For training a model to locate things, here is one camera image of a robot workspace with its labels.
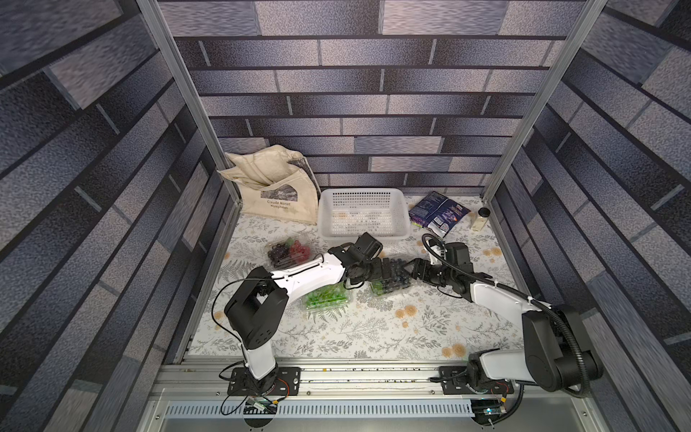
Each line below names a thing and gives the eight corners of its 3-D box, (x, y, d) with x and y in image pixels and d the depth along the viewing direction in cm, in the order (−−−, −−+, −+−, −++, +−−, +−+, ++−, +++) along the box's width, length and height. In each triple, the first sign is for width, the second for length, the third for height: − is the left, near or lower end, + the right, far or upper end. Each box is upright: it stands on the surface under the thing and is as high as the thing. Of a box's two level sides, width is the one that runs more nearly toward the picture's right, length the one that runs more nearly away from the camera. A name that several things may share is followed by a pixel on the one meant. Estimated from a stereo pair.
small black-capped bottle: (471, 230, 110) (479, 217, 103) (472, 219, 113) (479, 206, 107) (481, 232, 109) (490, 220, 102) (481, 221, 113) (489, 208, 106)
